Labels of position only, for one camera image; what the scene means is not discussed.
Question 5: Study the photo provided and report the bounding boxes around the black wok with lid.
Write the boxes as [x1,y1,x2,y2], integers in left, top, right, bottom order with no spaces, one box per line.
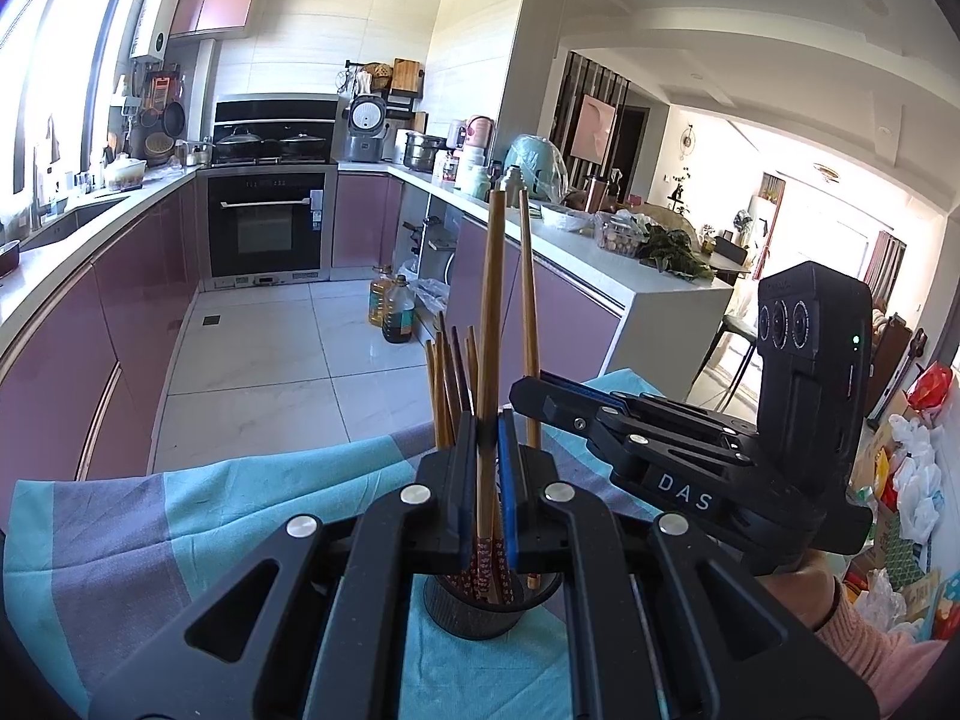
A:
[279,133,329,162]
[214,127,265,163]

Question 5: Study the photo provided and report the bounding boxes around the black built-in oven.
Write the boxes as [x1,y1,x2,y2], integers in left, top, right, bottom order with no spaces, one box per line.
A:
[206,169,328,280]

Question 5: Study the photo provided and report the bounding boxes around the narrow pink base cabinet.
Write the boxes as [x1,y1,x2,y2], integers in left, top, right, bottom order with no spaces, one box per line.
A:
[334,172,403,269]

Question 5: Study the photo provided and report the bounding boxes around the white water heater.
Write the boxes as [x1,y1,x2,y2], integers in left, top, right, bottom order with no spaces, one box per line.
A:
[129,0,181,61]

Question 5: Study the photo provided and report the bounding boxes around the bunch of wooden chopsticks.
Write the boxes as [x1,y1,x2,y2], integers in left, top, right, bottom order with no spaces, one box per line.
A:
[424,311,518,605]

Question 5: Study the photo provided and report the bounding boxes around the white plastic bags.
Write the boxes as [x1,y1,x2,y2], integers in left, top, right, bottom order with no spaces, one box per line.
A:
[891,412,947,542]

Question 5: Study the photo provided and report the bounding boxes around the dark stool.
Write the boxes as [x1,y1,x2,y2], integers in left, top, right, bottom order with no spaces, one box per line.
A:
[694,313,763,398]

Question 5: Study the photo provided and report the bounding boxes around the steel faucet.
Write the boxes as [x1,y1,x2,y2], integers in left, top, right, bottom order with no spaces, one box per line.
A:
[30,146,55,233]

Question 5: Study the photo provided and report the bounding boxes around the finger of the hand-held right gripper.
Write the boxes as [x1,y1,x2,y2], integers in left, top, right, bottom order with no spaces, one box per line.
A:
[540,372,760,445]
[510,377,751,488]

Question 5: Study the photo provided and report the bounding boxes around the dark slatted room divider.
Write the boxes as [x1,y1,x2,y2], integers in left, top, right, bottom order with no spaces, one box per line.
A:
[551,52,650,196]

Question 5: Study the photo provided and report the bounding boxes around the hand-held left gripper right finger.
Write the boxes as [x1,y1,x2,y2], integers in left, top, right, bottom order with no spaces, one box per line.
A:
[499,409,880,720]

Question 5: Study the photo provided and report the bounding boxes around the long pink base cabinets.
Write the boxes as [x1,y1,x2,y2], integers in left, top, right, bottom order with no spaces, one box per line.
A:
[0,180,200,482]

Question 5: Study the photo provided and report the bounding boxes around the clear food container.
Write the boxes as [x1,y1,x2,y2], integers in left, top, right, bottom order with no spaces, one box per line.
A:
[596,211,646,256]

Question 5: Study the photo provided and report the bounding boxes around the dark oil bottle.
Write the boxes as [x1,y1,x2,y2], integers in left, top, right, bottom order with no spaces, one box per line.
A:
[382,275,416,344]

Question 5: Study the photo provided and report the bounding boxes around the pink wall picture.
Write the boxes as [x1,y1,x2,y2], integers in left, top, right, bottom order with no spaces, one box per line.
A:
[574,94,617,164]

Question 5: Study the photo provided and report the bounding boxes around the leafy green vegetables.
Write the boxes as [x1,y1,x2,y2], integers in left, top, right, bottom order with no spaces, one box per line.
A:
[637,229,715,283]

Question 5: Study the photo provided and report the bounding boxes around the black range hood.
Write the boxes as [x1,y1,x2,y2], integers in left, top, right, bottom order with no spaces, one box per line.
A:
[214,97,338,137]

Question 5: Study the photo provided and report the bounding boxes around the wooden chopstick floral handle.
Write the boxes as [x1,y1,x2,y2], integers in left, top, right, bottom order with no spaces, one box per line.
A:
[469,190,507,605]
[519,190,542,592]

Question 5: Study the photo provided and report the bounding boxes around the blue grey patchwork tablecloth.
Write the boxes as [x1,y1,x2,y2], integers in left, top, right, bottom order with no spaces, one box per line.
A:
[4,367,661,720]

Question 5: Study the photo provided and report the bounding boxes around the person's right hand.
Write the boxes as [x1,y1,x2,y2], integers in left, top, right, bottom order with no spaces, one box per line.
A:
[754,549,842,632]

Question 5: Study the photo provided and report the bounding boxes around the mint green appliance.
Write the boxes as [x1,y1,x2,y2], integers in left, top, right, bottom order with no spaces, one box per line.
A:
[504,133,575,203]

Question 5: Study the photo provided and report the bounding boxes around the pink peninsula base cabinets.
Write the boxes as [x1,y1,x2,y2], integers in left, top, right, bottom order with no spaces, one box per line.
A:
[446,217,625,385]

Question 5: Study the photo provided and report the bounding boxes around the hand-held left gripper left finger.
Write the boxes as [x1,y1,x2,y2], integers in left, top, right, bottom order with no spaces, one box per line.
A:
[88,409,481,720]

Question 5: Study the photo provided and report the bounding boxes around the white rice cooker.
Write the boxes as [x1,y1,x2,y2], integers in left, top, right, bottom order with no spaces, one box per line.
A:
[346,94,388,164]

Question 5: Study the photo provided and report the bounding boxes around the white casserole dish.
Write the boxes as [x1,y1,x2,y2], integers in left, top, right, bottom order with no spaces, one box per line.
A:
[103,154,148,191]

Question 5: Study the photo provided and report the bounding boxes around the hanging pans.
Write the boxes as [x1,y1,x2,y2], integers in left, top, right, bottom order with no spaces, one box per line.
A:
[139,67,187,166]

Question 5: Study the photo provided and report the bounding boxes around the red bag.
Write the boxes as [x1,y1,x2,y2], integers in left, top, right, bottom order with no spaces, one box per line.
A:
[907,364,955,410]

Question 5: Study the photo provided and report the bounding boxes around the kitchen window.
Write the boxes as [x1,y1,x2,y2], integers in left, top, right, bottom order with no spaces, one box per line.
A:
[0,0,143,203]

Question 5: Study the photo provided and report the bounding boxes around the black mesh holder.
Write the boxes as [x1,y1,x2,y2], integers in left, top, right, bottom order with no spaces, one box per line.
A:
[424,570,563,640]

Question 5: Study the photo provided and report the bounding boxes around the steel stock pot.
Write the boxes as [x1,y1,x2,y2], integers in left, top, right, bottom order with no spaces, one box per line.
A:
[403,131,445,172]

